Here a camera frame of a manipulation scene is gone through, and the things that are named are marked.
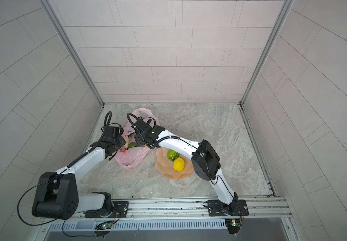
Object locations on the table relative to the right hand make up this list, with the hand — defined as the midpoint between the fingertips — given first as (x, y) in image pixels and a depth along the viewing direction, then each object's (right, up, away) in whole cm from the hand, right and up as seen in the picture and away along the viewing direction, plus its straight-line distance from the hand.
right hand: (140, 139), depth 85 cm
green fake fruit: (-6, -4, +4) cm, 8 cm away
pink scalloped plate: (+14, -15, -1) cm, 21 cm away
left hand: (-11, 0, +5) cm, 12 cm away
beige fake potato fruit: (-10, -2, +6) cm, 12 cm away
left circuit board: (-10, -35, -20) cm, 41 cm away
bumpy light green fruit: (+19, -8, -2) cm, 21 cm away
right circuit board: (+47, -37, -17) cm, 62 cm away
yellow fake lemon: (+22, -13, -4) cm, 26 cm away
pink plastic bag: (-3, -8, -4) cm, 10 cm away
